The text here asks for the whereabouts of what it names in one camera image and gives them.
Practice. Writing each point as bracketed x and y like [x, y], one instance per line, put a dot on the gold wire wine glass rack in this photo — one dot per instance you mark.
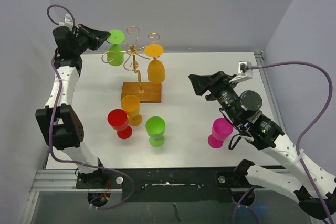
[146, 91]

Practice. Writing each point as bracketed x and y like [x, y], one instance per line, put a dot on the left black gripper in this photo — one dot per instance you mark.
[101, 35]

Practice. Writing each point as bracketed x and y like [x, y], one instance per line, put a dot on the green wine glass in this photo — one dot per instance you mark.
[155, 127]
[115, 56]

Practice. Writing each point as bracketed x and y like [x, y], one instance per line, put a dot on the magenta wine glass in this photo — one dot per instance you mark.
[221, 130]

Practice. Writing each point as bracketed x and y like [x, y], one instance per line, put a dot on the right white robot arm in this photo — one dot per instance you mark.
[310, 186]

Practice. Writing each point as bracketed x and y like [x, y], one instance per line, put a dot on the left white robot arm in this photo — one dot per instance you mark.
[59, 124]

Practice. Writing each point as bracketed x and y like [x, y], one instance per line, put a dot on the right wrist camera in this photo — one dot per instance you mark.
[244, 73]

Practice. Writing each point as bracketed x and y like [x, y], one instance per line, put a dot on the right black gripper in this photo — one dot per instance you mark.
[218, 81]

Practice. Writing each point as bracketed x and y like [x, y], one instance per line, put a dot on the red wine glass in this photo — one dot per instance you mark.
[118, 120]

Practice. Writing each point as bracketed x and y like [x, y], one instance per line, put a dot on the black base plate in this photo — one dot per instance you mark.
[170, 184]

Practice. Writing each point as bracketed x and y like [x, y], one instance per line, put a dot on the orange wine glass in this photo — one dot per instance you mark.
[155, 70]
[131, 105]

